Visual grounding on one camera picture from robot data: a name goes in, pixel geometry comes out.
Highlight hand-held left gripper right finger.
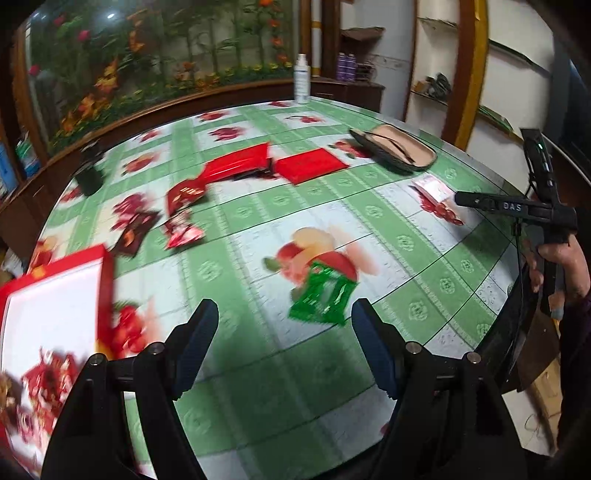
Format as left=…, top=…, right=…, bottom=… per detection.
left=351, top=298, right=529, bottom=480

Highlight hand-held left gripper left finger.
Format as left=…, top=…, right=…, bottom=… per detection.
left=41, top=298, right=220, bottom=480

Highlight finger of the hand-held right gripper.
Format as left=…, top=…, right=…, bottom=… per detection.
left=455, top=190, right=498, bottom=212

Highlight white pink snack packet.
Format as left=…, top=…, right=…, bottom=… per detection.
left=411, top=178, right=455, bottom=206

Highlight green snack packet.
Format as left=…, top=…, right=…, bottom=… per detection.
left=288, top=261, right=360, bottom=326

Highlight small red snack packet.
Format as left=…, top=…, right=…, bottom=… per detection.
left=164, top=215, right=206, bottom=250

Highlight dark brown snack packet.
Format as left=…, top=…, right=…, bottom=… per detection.
left=111, top=210, right=162, bottom=257

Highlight printed dark red snack packet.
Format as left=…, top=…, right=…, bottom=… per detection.
left=165, top=178, right=208, bottom=215

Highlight red cardboard box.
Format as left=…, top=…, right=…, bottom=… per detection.
left=0, top=244, right=116, bottom=480

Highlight long red snack packet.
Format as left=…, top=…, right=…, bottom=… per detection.
left=199, top=142, right=273, bottom=185

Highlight person's right hand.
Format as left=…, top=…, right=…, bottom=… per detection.
left=526, top=233, right=591, bottom=319

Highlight dark items on shelf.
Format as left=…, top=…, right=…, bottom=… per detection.
left=416, top=73, right=453, bottom=99

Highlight green floral tablecloth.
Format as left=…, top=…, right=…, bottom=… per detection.
left=28, top=95, right=546, bottom=480

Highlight brown cardboard piece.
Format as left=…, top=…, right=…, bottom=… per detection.
left=516, top=308, right=562, bottom=394

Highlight wooden corner cabinet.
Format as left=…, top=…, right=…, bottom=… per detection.
left=318, top=25, right=386, bottom=114

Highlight orange gold snack packet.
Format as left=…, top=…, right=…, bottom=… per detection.
left=0, top=371, right=21, bottom=428

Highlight white spray bottle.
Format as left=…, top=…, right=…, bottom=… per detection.
left=294, top=53, right=311, bottom=105

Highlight wooden shelf unit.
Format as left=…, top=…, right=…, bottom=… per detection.
left=0, top=106, right=58, bottom=252

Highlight teal plastic bag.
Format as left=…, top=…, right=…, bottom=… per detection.
left=16, top=134, right=40, bottom=178

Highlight blue packet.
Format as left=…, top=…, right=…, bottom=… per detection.
left=0, top=143, right=19, bottom=197

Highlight artificial flower glass display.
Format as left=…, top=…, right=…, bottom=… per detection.
left=14, top=0, right=315, bottom=155

